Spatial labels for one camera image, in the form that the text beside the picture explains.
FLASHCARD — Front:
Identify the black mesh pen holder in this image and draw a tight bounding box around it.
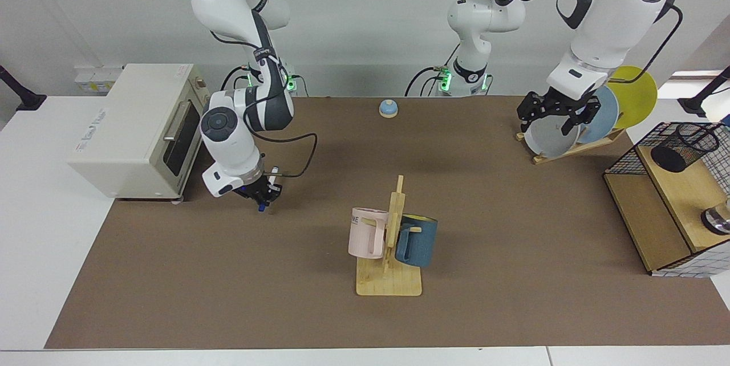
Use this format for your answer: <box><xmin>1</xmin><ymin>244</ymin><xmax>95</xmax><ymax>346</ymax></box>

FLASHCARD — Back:
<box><xmin>651</xmin><ymin>123</ymin><xmax>720</xmax><ymax>173</ymax></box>

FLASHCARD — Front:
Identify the yellow plate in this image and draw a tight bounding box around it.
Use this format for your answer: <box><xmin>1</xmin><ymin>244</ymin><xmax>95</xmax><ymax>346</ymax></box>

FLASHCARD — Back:
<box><xmin>605</xmin><ymin>66</ymin><xmax>658</xmax><ymax>130</ymax></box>

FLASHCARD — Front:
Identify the white power strip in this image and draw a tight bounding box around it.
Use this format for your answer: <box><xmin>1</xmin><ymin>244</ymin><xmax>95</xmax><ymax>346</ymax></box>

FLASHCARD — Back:
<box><xmin>74</xmin><ymin>65</ymin><xmax>126</xmax><ymax>96</ymax></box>

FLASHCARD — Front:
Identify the wooden cup stand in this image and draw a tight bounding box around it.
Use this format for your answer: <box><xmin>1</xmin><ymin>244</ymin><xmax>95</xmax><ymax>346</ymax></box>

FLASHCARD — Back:
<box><xmin>356</xmin><ymin>175</ymin><xmax>423</xmax><ymax>297</ymax></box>

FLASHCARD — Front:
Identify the black base cable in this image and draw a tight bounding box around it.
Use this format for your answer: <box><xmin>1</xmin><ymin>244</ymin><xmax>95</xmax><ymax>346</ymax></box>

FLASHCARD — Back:
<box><xmin>405</xmin><ymin>67</ymin><xmax>451</xmax><ymax>97</ymax></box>
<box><xmin>220</xmin><ymin>65</ymin><xmax>253</xmax><ymax>93</ymax></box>

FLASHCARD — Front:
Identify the dark blue cup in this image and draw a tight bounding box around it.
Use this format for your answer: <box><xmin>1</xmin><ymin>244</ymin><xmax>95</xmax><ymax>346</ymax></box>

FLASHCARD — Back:
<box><xmin>395</xmin><ymin>214</ymin><xmax>439</xmax><ymax>268</ymax></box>

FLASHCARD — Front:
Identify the wooden plate rack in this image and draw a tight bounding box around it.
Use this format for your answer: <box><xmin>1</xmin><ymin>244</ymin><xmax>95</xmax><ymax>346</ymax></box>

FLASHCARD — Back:
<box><xmin>516</xmin><ymin>127</ymin><xmax>627</xmax><ymax>165</ymax></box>

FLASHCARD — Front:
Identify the pale toaster oven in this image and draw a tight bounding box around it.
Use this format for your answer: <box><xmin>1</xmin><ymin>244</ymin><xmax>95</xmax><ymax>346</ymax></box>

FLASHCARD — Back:
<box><xmin>67</xmin><ymin>63</ymin><xmax>212</xmax><ymax>202</ymax></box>

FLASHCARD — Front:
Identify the light blue plate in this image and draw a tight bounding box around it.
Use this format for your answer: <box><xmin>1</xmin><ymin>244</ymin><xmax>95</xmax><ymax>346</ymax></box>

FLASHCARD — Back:
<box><xmin>573</xmin><ymin>86</ymin><xmax>619</xmax><ymax>144</ymax></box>

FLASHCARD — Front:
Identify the wire basket with wooden floor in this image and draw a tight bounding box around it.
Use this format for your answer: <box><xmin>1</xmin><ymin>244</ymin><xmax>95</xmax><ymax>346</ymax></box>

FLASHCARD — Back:
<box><xmin>603</xmin><ymin>121</ymin><xmax>730</xmax><ymax>278</ymax></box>

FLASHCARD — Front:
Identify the black mount stand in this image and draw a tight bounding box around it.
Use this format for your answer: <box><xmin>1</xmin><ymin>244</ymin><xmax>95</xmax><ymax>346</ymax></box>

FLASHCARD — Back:
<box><xmin>678</xmin><ymin>65</ymin><xmax>730</xmax><ymax>117</ymax></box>
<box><xmin>0</xmin><ymin>65</ymin><xmax>47</xmax><ymax>112</ymax></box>

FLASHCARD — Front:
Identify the pink cup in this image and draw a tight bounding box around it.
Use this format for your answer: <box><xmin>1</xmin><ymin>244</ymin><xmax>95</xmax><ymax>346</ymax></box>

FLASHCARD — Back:
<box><xmin>348</xmin><ymin>207</ymin><xmax>390</xmax><ymax>260</ymax></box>

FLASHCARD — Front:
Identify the grey plate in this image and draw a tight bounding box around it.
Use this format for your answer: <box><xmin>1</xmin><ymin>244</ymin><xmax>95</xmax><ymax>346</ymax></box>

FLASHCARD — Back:
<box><xmin>524</xmin><ymin>112</ymin><xmax>581</xmax><ymax>158</ymax></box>

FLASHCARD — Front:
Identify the blue and white marker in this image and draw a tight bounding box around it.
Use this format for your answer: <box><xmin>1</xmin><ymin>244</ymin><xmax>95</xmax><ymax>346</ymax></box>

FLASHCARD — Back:
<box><xmin>258</xmin><ymin>166</ymin><xmax>281</xmax><ymax>213</ymax></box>

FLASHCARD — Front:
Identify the brown table cloth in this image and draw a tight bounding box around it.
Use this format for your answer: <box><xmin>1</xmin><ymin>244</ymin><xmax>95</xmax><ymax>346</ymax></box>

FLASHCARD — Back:
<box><xmin>44</xmin><ymin>95</ymin><xmax>730</xmax><ymax>349</ymax></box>

